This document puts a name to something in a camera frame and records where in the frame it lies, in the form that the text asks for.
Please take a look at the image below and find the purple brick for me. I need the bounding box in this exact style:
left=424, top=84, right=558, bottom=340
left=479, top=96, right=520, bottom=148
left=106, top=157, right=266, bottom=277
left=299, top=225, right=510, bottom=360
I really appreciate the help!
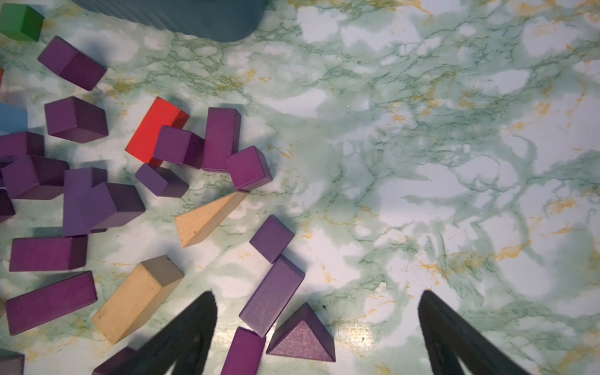
left=6, top=271, right=98, bottom=336
left=202, top=107, right=242, bottom=173
left=9, top=235, right=88, bottom=272
left=220, top=327, right=266, bottom=375
left=239, top=256, right=305, bottom=338
left=62, top=167, right=108, bottom=237

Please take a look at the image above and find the red brick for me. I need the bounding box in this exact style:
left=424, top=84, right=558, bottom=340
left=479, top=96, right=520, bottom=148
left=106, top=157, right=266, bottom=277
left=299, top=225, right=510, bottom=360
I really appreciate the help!
left=125, top=97, right=189, bottom=167

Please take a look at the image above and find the green cube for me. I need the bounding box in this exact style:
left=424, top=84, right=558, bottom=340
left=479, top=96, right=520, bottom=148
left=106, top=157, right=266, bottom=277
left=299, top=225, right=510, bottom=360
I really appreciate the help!
left=1, top=3, right=44, bottom=42

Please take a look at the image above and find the purple cube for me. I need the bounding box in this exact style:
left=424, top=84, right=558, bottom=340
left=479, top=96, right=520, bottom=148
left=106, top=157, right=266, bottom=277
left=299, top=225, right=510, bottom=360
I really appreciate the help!
left=92, top=347, right=137, bottom=375
left=249, top=215, right=295, bottom=263
left=37, top=36, right=107, bottom=91
left=226, top=146, right=273, bottom=192

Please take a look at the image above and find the natural wood brick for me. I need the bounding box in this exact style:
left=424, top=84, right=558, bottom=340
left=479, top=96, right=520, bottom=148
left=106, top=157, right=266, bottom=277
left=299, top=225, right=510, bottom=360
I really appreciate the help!
left=92, top=256, right=184, bottom=345

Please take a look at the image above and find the natural wood wedge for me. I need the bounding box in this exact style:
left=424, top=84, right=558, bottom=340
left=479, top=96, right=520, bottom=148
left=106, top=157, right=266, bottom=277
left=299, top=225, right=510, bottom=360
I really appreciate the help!
left=174, top=192, right=248, bottom=248

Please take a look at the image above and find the light blue cube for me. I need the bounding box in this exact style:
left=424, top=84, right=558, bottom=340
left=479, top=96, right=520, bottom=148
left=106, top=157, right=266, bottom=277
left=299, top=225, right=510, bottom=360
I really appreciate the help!
left=0, top=102, right=28, bottom=135

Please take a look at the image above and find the purple triangle block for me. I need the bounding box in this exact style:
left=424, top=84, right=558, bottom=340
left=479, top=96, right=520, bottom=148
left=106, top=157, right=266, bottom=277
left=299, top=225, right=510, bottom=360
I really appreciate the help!
left=266, top=302, right=336, bottom=363

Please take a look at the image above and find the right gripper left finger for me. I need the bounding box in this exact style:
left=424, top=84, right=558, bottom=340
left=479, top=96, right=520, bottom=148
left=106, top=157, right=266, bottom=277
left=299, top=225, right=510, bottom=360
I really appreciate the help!
left=110, top=291, right=217, bottom=374

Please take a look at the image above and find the teal storage bin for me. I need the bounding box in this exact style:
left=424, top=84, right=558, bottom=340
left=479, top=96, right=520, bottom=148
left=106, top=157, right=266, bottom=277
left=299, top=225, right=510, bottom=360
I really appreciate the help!
left=74, top=0, right=267, bottom=42

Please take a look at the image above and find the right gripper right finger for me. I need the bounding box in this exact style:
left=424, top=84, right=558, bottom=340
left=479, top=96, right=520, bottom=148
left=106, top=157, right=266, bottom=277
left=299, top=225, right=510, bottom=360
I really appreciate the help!
left=418, top=290, right=526, bottom=375

